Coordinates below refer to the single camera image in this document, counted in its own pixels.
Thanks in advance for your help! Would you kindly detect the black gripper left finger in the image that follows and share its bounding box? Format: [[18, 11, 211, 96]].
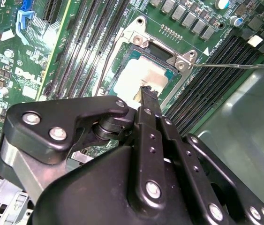
[[0, 85, 168, 213]]

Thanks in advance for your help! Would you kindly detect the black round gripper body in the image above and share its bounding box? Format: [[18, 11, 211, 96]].
[[31, 145, 208, 225]]

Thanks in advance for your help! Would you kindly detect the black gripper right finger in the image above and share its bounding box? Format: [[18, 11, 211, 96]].
[[148, 86, 264, 225]]

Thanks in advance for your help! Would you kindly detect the silver topped CPU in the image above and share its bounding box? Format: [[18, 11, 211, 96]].
[[110, 46, 179, 103]]

